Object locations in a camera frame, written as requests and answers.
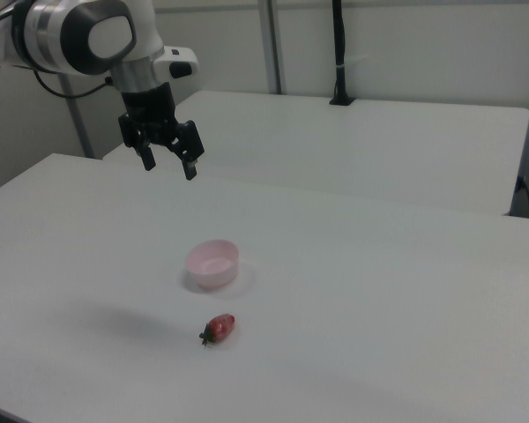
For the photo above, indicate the red strawberry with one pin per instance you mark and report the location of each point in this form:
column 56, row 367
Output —
column 221, row 327

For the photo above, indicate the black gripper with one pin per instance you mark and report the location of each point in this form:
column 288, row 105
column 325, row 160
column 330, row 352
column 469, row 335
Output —
column 152, row 112

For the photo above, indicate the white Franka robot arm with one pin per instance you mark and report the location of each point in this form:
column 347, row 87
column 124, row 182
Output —
column 70, row 35

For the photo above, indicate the pink plastic bowl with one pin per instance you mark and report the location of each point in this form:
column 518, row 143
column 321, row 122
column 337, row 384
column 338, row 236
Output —
column 211, row 275

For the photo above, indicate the white side table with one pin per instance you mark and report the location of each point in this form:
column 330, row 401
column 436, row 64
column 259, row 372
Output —
column 335, row 145

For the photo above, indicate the black pole with clamp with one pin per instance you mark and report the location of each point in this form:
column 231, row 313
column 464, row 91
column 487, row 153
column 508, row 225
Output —
column 340, row 44

